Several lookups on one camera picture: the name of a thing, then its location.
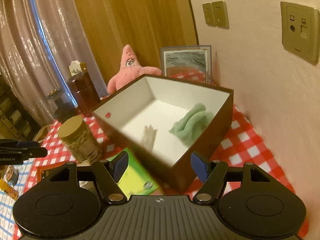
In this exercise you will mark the glass jar dark lid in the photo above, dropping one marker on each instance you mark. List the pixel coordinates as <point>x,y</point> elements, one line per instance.
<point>60,104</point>

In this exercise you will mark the pink curtain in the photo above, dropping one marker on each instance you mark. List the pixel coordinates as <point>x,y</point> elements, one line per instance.
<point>39,40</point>

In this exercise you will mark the framed picture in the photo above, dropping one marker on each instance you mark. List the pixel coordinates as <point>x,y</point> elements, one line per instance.
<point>181,59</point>

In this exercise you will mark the wooden door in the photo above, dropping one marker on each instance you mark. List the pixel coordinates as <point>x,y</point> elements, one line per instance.
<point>146,25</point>

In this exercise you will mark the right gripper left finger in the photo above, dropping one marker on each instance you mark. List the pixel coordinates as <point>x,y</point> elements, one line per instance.
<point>108,174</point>

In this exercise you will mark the brown cardboard box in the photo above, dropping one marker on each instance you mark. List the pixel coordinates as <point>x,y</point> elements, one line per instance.
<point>140,116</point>

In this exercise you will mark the blue white patterned cloth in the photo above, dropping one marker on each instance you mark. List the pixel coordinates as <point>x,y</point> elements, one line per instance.
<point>9,230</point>

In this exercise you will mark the red white checkered tablecloth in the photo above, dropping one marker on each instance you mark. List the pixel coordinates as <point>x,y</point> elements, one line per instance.
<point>257,202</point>

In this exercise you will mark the green tissue pack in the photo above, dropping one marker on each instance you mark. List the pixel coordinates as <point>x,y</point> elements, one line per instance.
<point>136,179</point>

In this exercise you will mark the double wall socket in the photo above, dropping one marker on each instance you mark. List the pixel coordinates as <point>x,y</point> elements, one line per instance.
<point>216,14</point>

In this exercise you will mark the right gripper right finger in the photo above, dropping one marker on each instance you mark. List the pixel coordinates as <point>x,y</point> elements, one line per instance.
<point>212,175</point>

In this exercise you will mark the single wall socket plate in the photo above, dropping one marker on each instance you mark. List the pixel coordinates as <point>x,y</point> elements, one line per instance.
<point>300,31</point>

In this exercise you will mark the pink starfish plush toy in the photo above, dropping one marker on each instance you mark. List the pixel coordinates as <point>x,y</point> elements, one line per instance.
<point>130,69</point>

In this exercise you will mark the brown metal canister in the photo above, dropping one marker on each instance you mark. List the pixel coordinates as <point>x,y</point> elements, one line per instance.
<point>84,92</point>

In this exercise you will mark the white wooden chair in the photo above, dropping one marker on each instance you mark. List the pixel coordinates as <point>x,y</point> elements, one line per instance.
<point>76,67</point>

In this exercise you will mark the cashew jar gold lid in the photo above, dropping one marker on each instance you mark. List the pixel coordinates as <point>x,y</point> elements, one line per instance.
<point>79,140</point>

